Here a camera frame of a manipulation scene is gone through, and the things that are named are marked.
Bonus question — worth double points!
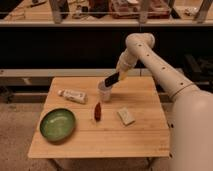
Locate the white ceramic cup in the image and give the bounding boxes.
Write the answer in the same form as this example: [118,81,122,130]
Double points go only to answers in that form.
[98,81,112,102]

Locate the white tube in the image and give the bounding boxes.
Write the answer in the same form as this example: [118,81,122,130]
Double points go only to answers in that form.
[58,89,87,104]

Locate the wooden workbench shelf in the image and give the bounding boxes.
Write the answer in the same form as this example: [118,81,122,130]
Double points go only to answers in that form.
[0,0,213,27]

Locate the wooden table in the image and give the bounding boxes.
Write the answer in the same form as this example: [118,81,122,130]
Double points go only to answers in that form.
[28,77,169,159]

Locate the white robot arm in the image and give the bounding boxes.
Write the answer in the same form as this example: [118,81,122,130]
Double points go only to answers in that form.
[104,33,213,171]

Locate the green ceramic bowl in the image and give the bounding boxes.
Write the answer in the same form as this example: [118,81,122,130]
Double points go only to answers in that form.
[39,108,76,142]

